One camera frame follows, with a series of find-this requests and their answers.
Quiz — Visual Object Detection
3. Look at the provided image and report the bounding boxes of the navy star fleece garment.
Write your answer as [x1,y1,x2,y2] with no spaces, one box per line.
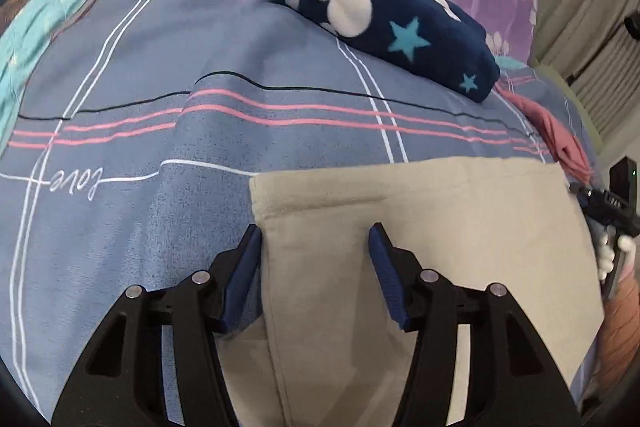
[269,0,500,103]

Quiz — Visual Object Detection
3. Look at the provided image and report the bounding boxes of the blue plaid bedsheet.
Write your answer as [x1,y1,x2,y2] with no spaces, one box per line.
[0,0,601,423]

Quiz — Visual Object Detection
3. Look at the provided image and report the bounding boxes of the folded pink garment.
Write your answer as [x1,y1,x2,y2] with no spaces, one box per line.
[496,86,593,184]

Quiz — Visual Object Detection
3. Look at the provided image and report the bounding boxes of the orange sleeved right forearm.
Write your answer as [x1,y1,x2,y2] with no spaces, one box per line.
[594,275,640,395]

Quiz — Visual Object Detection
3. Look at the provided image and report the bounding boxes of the grey white curtains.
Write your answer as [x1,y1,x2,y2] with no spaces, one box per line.
[532,0,639,140]

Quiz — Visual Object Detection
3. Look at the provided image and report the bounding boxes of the turquoise fuzzy blanket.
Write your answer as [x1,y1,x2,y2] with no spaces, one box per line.
[0,0,88,152]

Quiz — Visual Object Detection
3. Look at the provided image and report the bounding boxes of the beige grey shirt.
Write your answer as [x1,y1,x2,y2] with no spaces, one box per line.
[220,157,603,426]

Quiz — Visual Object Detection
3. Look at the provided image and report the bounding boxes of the white gloved right hand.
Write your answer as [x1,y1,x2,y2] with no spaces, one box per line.
[596,232,637,282]

